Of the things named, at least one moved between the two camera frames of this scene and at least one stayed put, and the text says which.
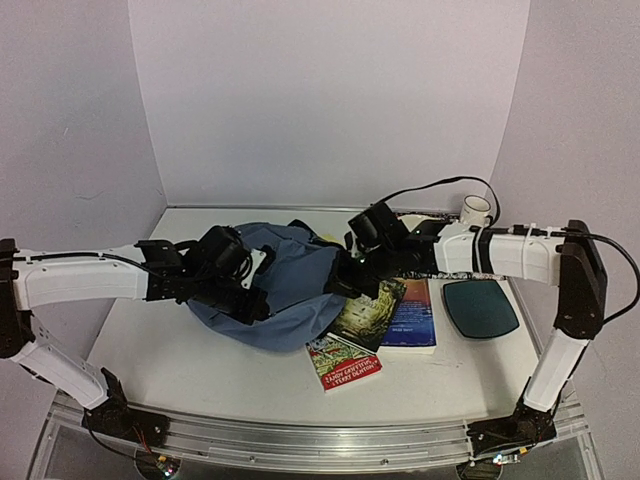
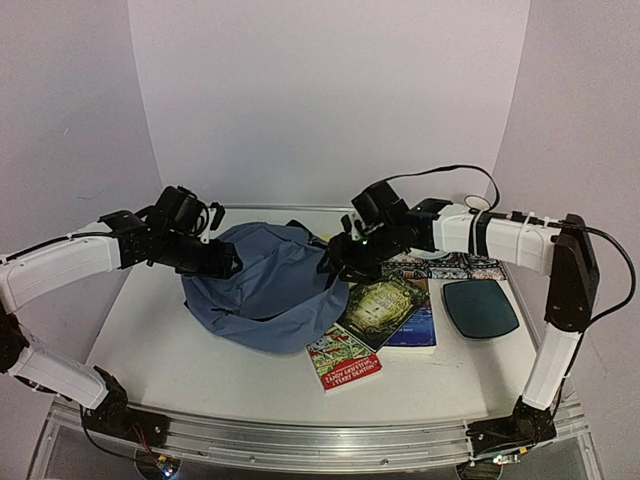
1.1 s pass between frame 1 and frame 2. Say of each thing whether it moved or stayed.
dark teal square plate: stayed
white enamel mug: stayed
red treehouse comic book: stayed
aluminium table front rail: stayed
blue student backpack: stayed
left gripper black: moved
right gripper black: moved
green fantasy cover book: moved
